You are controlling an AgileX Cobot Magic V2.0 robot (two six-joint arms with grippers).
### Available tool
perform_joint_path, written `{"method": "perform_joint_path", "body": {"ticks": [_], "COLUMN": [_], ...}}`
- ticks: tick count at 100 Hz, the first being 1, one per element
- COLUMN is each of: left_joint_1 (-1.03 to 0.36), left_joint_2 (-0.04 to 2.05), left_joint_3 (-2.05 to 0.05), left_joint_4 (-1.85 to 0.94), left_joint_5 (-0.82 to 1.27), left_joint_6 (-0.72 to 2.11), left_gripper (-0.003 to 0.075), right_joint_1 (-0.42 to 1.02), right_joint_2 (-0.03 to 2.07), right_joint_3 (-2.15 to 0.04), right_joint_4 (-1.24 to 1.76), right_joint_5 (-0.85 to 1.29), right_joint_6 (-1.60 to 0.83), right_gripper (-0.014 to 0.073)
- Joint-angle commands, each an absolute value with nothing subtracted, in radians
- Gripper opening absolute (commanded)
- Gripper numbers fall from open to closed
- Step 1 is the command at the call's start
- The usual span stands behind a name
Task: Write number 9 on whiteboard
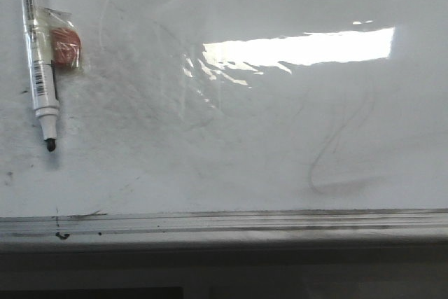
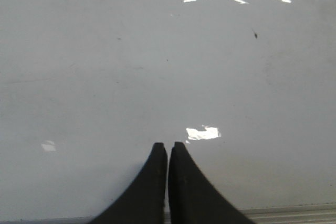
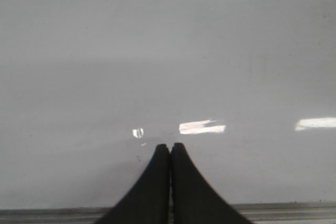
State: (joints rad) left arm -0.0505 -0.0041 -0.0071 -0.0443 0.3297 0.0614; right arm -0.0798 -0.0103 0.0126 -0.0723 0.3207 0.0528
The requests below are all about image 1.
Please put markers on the red eraser taped to marker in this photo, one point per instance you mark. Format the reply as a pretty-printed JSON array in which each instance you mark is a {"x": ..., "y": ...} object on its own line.
[{"x": 64, "y": 39}]

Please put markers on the white whiteboard surface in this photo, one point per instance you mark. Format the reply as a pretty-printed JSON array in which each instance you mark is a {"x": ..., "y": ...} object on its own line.
[{"x": 233, "y": 105}]

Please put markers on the aluminium whiteboard frame rail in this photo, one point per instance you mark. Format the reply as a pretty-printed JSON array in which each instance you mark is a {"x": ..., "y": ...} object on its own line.
[{"x": 224, "y": 228}]

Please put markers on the white whiteboard marker pen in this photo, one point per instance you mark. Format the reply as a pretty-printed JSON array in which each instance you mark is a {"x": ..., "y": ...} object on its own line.
[{"x": 36, "y": 21}]

